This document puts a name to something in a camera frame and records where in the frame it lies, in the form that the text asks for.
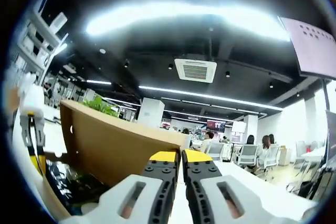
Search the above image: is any grey storage shelf rack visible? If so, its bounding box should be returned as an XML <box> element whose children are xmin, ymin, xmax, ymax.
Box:
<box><xmin>13</xmin><ymin>11</ymin><xmax>69</xmax><ymax>78</ymax></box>

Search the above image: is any white square pillar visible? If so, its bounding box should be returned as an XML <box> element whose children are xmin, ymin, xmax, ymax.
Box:
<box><xmin>138</xmin><ymin>97</ymin><xmax>165</xmax><ymax>129</ymax></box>

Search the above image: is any white office chair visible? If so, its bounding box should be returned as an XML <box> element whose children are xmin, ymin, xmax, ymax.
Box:
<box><xmin>237</xmin><ymin>144</ymin><xmax>259</xmax><ymax>168</ymax></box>
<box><xmin>207</xmin><ymin>141</ymin><xmax>224</xmax><ymax>161</ymax></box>
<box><xmin>262</xmin><ymin>145</ymin><xmax>280</xmax><ymax>175</ymax></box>

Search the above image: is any short ceiling light strip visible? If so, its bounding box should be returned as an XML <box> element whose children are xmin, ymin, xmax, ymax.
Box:
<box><xmin>86</xmin><ymin>79</ymin><xmax>112</xmax><ymax>85</ymax></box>

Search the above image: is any black printed packet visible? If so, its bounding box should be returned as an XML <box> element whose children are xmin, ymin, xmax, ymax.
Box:
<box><xmin>46</xmin><ymin>159</ymin><xmax>111</xmax><ymax>209</ymax></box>

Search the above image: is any small pink screen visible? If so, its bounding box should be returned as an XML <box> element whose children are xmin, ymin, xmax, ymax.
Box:
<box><xmin>230</xmin><ymin>121</ymin><xmax>247</xmax><ymax>133</ymax></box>

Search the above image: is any long thin ceiling light strip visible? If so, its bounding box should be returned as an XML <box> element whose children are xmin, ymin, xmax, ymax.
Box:
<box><xmin>138</xmin><ymin>85</ymin><xmax>283</xmax><ymax>111</ymax></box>

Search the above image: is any ceiling air conditioner vent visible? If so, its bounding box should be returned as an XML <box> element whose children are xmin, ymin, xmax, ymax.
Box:
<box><xmin>174</xmin><ymin>56</ymin><xmax>218</xmax><ymax>83</ymax></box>

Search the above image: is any brown cardboard shoe box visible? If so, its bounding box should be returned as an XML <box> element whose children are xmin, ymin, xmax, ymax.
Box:
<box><xmin>39</xmin><ymin>100</ymin><xmax>192</xmax><ymax>221</ymax></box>

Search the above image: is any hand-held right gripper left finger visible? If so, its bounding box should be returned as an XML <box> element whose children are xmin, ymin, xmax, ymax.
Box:
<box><xmin>59</xmin><ymin>151</ymin><xmax>177</xmax><ymax>224</ymax></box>

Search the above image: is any green potted plant white pot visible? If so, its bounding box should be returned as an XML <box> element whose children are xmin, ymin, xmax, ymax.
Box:
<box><xmin>82</xmin><ymin>95</ymin><xmax>120</xmax><ymax>119</ymax></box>

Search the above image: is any wide ceiling light strip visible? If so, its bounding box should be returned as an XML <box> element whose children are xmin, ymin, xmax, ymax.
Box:
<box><xmin>85</xmin><ymin>2</ymin><xmax>291</xmax><ymax>42</ymax></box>

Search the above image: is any red wall screen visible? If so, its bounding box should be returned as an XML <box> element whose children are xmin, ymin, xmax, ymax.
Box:
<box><xmin>206</xmin><ymin>120</ymin><xmax>226</xmax><ymax>133</ymax></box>

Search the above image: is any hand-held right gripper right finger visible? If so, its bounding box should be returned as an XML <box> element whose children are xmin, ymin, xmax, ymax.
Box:
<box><xmin>182</xmin><ymin>149</ymin><xmax>318</xmax><ymax>224</ymax></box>

